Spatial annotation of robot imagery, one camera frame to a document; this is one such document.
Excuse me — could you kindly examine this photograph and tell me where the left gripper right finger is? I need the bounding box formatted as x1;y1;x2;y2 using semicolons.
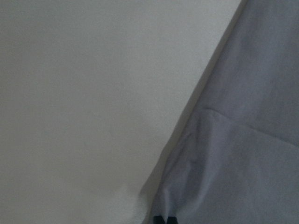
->
166;217;178;224

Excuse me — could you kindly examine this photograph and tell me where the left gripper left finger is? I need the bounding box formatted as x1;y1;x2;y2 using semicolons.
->
153;216;165;224

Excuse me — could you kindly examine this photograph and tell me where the dark brown t-shirt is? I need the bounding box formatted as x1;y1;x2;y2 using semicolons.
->
149;0;299;224

